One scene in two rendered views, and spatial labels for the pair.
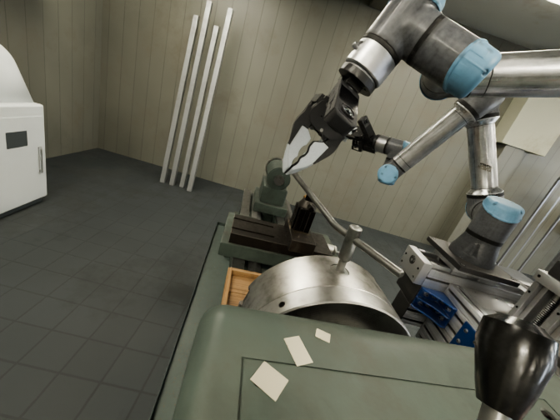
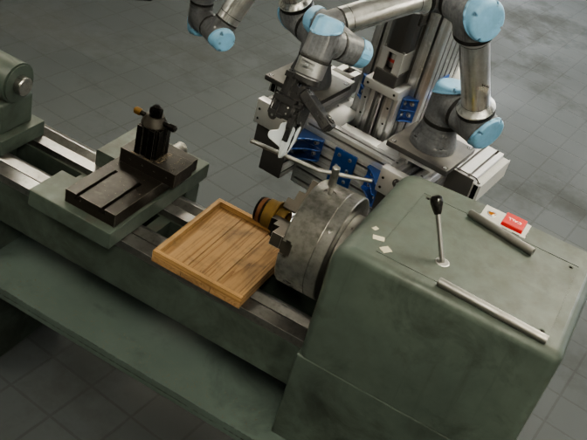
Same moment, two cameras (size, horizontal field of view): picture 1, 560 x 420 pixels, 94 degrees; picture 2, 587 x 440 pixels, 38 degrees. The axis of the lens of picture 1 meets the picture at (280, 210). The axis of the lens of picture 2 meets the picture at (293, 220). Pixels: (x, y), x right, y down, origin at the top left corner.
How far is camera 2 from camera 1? 1.96 m
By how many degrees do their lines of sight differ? 54
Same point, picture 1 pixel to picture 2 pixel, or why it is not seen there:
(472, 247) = not seen: hidden behind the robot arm
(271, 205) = (21, 129)
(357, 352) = (385, 224)
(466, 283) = not seen: hidden behind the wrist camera
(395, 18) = (328, 50)
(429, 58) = (345, 60)
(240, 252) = (127, 229)
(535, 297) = (369, 99)
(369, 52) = (320, 72)
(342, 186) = not seen: outside the picture
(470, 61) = (364, 58)
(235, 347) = (371, 250)
